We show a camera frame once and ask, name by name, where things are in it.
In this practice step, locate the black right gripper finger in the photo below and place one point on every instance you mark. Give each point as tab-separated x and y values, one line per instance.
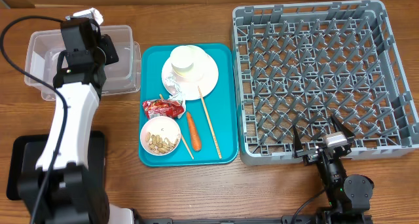
297	145
339	127

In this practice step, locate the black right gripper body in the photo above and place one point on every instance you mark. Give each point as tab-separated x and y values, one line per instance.
310	158

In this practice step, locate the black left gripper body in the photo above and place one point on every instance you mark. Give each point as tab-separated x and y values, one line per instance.
106	44

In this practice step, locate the white tissue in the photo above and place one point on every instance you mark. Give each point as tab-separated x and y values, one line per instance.
88	13

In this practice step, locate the red snack wrapper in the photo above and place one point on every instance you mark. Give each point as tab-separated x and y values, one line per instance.
166	108

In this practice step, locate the orange carrot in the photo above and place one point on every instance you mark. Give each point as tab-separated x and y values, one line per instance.
195	138

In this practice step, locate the cream plastic cup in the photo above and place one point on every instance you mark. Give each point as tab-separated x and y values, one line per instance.
182	59

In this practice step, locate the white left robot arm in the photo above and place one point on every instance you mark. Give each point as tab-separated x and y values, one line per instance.
62	189

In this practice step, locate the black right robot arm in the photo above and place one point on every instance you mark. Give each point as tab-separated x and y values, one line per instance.
348	196

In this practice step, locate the clear plastic waste bin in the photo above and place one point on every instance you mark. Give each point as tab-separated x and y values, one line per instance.
122	77

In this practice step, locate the grey dishwasher rack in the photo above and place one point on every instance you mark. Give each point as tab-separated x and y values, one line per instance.
296	65

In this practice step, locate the black waste tray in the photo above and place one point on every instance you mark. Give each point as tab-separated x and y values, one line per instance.
27	149

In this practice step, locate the left wooden chopstick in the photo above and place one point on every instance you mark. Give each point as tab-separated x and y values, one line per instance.
182	138

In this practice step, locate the wooden chopstick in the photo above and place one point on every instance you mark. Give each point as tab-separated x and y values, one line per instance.
182	138
210	123

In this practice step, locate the white bowl on plate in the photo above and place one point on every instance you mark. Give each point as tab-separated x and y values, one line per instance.
200	60

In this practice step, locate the teal plastic tray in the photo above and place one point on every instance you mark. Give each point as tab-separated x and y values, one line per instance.
221	105

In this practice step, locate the white round plate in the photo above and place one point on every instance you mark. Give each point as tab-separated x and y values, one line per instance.
206	83

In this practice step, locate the right wooden chopstick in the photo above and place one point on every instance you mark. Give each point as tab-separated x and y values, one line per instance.
210	123

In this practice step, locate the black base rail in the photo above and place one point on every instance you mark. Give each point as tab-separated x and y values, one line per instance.
286	219

